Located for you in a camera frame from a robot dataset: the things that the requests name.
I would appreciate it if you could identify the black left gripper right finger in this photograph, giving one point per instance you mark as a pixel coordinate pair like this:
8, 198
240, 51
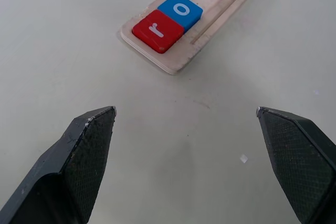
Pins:
296, 161

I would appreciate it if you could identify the blue letter o tile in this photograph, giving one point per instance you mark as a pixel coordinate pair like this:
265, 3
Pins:
181, 11

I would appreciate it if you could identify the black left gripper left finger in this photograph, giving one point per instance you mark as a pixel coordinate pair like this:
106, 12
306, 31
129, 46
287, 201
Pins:
78, 161

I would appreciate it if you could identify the red letter r tile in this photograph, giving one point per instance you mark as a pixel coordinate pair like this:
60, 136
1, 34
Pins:
157, 31

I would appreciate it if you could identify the wooden letter tray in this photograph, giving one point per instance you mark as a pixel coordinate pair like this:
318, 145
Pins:
215, 9

